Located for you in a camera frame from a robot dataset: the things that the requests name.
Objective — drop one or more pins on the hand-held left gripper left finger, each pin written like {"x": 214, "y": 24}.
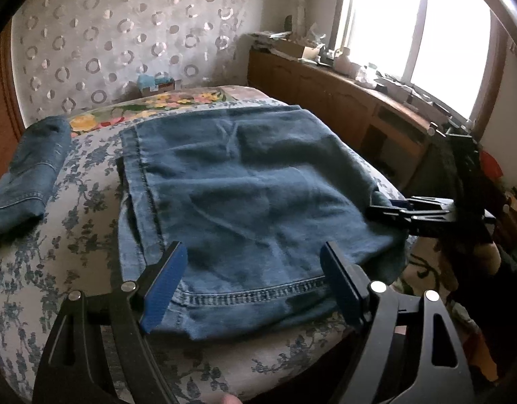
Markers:
{"x": 166, "y": 290}

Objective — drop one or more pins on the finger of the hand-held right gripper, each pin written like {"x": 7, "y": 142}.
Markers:
{"x": 403, "y": 204}
{"x": 386, "y": 212}

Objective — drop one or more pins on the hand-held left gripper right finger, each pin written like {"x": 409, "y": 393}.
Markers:
{"x": 340, "y": 286}

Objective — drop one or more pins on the faded blue denim pants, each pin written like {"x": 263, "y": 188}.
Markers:
{"x": 27, "y": 176}

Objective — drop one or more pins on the person's right hand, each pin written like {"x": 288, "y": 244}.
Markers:
{"x": 488, "y": 256}

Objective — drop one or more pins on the person's left hand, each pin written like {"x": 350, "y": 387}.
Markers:
{"x": 232, "y": 399}

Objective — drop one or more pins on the red plastic object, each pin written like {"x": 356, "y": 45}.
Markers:
{"x": 491, "y": 164}

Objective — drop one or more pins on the white blue floral bedcover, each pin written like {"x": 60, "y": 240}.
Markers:
{"x": 86, "y": 240}

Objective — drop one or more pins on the long wooden cabinet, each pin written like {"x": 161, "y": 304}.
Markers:
{"x": 325, "y": 92}

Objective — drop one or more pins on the window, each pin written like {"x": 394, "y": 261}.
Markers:
{"x": 380, "y": 29}

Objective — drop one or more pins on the open cardboard box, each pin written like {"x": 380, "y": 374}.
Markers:
{"x": 298, "y": 50}

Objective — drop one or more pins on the small box with blue items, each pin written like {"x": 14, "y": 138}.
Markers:
{"x": 157, "y": 86}

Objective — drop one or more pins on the stack of papers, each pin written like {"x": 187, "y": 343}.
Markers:
{"x": 269, "y": 38}

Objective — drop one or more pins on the circle patterned sheer cloth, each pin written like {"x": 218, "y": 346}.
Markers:
{"x": 115, "y": 29}

